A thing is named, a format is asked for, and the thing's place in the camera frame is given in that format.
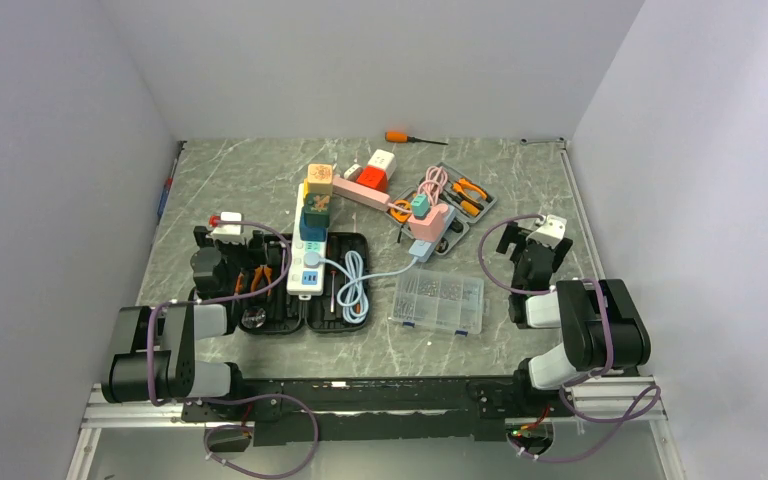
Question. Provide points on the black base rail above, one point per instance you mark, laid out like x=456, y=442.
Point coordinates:
x=483, y=408

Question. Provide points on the white cube adapter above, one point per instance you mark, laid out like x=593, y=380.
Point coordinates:
x=383, y=160

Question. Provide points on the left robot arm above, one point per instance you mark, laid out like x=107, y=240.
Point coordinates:
x=152, y=353

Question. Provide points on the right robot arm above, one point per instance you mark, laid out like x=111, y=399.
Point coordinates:
x=600, y=326

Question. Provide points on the pink cube socket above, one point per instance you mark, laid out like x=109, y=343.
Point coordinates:
x=432, y=225

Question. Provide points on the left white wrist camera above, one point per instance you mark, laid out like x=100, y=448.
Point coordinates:
x=227, y=227

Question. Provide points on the orange handled screwdriver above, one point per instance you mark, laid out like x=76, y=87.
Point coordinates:
x=401, y=138

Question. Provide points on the white power strip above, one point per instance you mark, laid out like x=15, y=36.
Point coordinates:
x=306, y=277

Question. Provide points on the orange pliers in case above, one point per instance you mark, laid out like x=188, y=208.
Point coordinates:
x=250, y=281

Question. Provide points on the beige cube adapter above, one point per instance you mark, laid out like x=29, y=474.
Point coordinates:
x=320, y=177

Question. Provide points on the pink power strip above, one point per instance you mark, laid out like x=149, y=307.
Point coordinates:
x=361, y=194

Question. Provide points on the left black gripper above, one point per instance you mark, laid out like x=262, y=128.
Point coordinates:
x=251, y=256

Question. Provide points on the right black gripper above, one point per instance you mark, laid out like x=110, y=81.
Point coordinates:
x=514, y=234

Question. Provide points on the red cube adapter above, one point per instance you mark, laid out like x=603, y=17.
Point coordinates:
x=373, y=178

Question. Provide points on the light blue power strip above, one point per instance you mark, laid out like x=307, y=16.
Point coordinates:
x=422, y=250

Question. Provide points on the blue cube adapter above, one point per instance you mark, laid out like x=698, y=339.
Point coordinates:
x=311, y=233

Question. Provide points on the teal cube plug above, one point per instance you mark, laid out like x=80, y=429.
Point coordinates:
x=420, y=206

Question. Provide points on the red blue pen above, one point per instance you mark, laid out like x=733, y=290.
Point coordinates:
x=166, y=188

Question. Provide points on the clear screw box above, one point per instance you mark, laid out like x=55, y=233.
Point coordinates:
x=443, y=301

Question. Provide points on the grey tool tray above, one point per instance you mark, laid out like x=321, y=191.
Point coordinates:
x=469, y=203

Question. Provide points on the green cube adapter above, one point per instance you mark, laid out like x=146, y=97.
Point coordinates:
x=316, y=210

